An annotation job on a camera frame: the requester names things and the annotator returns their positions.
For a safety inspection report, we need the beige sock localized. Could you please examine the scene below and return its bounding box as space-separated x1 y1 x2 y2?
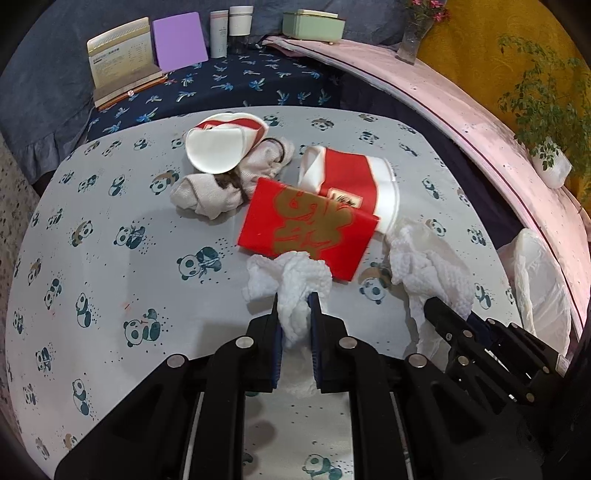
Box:
247 137 295 180
170 168 252 221

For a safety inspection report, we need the trash bin with white liner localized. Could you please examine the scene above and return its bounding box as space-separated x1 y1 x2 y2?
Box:
498 228 573 358

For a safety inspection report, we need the purple board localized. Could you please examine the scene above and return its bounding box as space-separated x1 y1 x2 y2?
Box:
152 12 209 72

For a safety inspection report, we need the yellow cloth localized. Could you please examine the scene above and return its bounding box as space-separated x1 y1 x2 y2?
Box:
416 0 591 208

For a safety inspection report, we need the beige desk calendar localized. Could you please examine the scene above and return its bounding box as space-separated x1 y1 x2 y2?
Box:
87 17 168 110

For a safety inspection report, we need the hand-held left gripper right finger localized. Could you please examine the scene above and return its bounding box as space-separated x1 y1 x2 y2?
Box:
308 292 550 480

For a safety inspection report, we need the white tissue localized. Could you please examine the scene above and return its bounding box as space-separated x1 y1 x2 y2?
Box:
242 251 333 398
387 219 475 365

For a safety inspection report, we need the glass vase with pink flowers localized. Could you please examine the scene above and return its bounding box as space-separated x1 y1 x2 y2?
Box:
394 0 451 64

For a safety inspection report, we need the glass jar with white cap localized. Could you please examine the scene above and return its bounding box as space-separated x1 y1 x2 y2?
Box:
228 6 254 55

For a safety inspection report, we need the green plant in white pot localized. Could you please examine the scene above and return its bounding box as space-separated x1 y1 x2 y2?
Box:
496 34 587 188

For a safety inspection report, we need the green tissue box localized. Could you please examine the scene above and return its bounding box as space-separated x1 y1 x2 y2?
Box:
283 9 346 44

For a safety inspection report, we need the red packet with gold print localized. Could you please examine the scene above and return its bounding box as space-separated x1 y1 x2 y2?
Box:
238 176 380 282

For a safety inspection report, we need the crushed red white paper cup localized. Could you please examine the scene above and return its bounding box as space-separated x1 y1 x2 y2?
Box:
186 112 269 175

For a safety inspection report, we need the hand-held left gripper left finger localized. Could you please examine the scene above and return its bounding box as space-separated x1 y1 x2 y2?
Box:
54 293 283 480

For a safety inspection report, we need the navy palm print cloth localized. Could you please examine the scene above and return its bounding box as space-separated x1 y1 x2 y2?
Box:
85 48 342 141

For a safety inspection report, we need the blue grey blanket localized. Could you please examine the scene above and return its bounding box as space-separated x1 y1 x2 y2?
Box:
0 0 407 185

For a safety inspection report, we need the pink cloth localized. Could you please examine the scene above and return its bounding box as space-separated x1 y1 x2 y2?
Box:
262 34 591 324

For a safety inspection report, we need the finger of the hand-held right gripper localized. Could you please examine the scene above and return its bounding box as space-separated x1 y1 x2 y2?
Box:
424 298 536 404
468 314 568 391

